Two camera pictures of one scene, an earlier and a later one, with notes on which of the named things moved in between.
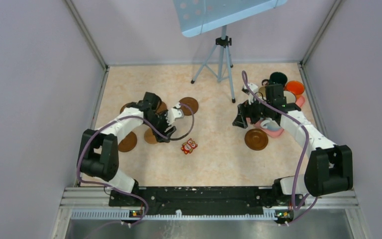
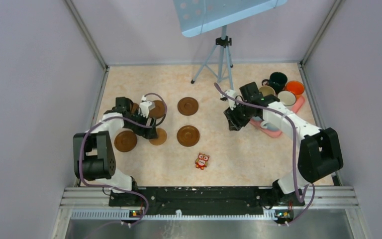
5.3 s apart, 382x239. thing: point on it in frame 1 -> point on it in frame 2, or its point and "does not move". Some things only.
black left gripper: x=169 y=131 -> x=149 y=133
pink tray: x=300 y=100 does not move
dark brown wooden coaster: x=191 y=102 does not move
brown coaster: x=129 y=143 does not move
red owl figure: x=187 y=147 -> x=202 y=161
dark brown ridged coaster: x=162 y=107 does not move
